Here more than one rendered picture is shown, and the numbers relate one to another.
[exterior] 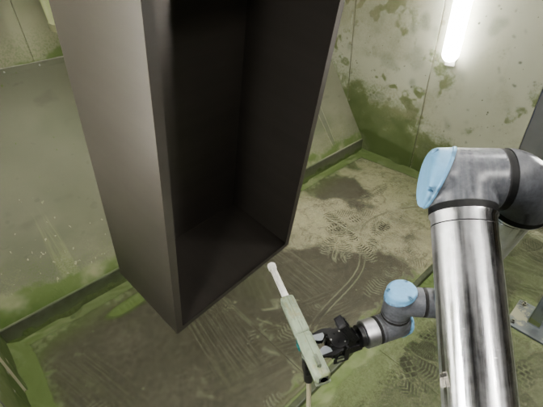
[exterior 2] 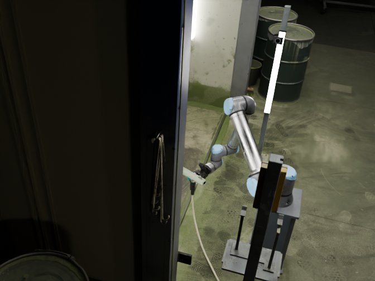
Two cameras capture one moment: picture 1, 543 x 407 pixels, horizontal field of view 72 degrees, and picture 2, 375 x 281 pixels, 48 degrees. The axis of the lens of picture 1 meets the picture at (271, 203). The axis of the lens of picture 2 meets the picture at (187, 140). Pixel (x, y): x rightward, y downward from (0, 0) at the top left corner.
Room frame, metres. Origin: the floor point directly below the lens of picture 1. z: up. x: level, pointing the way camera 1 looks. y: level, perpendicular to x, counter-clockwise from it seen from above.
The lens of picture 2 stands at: (-1.38, 1.40, 2.73)
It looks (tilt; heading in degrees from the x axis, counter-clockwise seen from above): 36 degrees down; 325
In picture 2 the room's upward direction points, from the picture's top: 4 degrees clockwise
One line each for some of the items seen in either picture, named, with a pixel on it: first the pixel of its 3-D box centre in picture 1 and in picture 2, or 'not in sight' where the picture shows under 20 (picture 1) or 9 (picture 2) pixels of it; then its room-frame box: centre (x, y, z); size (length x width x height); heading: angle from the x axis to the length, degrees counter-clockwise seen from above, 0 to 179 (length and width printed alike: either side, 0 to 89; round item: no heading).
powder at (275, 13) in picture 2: not in sight; (276, 14); (2.66, -2.73, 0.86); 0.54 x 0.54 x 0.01
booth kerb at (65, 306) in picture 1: (236, 213); not in sight; (1.94, 0.23, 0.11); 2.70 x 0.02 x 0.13; 131
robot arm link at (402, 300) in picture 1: (401, 302); (217, 152); (0.75, -0.39, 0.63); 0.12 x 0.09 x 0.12; 82
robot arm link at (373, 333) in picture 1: (367, 332); (208, 168); (0.73, -0.29, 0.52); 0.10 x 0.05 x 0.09; 17
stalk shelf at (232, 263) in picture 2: not in sight; (251, 260); (-0.33, 0.16, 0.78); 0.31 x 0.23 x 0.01; 41
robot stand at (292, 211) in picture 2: not in sight; (272, 228); (0.08, -0.46, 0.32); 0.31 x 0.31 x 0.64; 41
